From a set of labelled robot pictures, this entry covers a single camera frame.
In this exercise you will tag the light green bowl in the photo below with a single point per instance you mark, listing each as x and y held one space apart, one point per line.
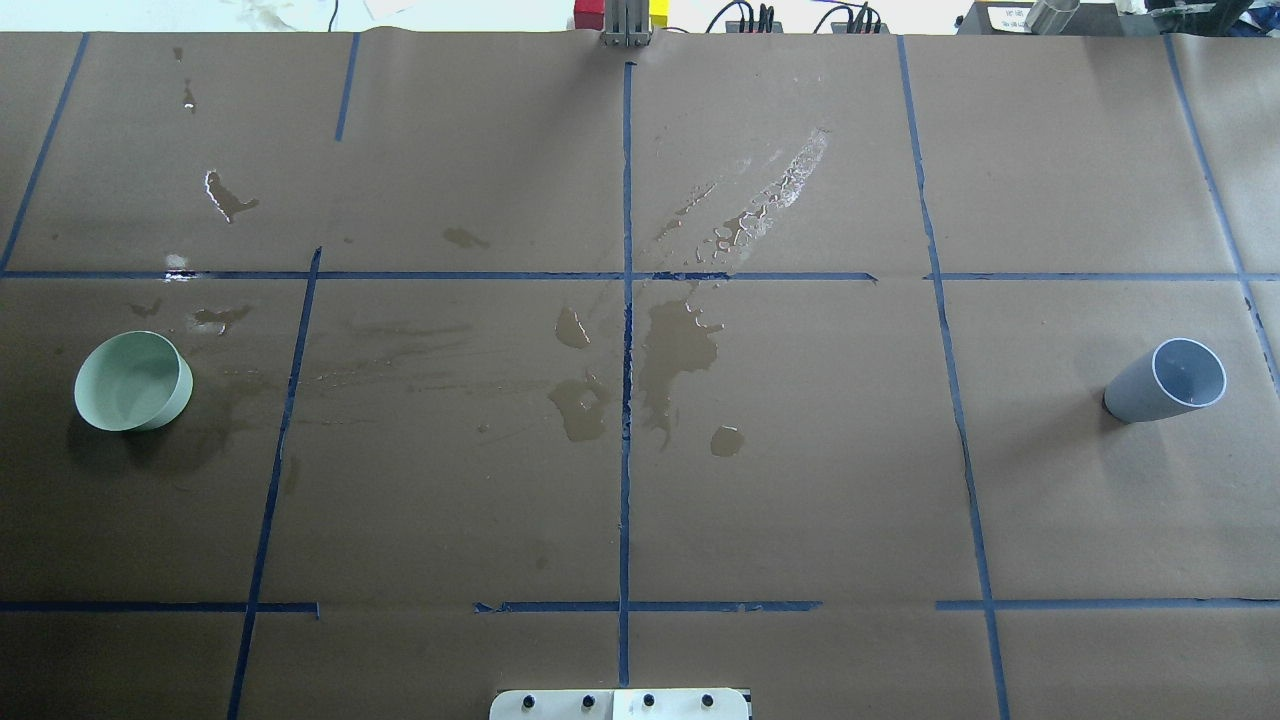
133 382

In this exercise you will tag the grey-blue plastic cup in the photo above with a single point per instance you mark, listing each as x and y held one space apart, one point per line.
1176 377

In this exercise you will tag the brown paper table cover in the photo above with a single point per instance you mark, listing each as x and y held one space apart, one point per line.
521 362

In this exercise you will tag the red block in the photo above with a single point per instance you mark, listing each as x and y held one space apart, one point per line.
588 14

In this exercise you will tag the yellow block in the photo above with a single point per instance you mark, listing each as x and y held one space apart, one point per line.
659 12

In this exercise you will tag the steel cup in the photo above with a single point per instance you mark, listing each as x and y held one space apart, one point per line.
1050 17

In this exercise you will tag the aluminium frame post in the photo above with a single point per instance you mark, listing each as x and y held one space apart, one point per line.
626 23

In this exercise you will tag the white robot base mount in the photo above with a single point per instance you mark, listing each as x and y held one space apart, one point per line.
623 703

